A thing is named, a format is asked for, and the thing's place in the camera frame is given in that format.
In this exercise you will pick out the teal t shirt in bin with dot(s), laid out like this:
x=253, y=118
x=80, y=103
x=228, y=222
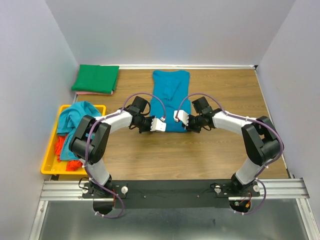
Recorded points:
x=68, y=122

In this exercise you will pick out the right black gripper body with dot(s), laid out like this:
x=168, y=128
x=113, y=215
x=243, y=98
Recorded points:
x=195, y=123

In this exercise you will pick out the blue t shirt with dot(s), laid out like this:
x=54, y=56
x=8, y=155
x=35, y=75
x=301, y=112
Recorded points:
x=170, y=88

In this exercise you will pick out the orange t shirt in bin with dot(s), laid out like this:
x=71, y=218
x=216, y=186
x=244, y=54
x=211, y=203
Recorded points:
x=60, y=147

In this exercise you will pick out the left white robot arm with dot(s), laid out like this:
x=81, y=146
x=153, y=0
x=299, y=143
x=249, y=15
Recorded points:
x=90, y=140

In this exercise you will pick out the yellow plastic bin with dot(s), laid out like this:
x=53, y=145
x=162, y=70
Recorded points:
x=50, y=165

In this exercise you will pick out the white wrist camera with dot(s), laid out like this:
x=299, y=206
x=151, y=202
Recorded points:
x=181, y=116
x=157, y=125

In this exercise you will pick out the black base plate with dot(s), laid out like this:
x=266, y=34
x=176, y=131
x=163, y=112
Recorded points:
x=169, y=194

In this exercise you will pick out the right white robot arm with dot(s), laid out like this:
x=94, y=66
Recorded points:
x=263, y=145

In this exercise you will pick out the aluminium frame rail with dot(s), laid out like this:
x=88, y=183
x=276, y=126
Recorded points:
x=270, y=209

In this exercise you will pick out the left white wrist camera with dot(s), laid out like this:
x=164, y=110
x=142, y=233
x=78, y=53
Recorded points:
x=157, y=125

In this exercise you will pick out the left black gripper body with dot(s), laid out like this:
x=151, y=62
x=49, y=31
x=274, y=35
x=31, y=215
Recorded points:
x=144, y=124

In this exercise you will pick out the folded green t shirt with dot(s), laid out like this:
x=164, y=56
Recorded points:
x=96, y=78

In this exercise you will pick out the folded pink t shirt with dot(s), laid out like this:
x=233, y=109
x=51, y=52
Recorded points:
x=93, y=93

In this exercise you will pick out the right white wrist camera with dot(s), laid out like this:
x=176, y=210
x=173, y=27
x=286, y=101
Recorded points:
x=181, y=116

